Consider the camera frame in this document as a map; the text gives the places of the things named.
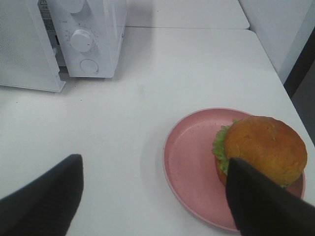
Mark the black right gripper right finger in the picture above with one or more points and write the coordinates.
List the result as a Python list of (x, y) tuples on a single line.
[(260, 207)]

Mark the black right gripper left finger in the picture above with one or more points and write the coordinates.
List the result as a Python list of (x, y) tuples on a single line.
[(47, 205)]

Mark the burger with lettuce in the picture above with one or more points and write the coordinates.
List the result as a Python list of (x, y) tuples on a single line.
[(268, 144)]

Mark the pink round plate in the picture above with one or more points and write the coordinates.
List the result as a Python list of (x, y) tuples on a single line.
[(190, 166)]

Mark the round white door button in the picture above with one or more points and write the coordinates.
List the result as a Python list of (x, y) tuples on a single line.
[(89, 66)]

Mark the white microwave door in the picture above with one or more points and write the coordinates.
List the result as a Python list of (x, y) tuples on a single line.
[(27, 59)]

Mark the white timer knob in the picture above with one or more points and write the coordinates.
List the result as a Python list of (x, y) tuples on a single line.
[(81, 40)]

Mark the white microwave oven body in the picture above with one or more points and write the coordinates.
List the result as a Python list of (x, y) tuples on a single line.
[(105, 20)]

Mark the upper white power knob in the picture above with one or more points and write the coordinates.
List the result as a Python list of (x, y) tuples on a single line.
[(73, 6)]

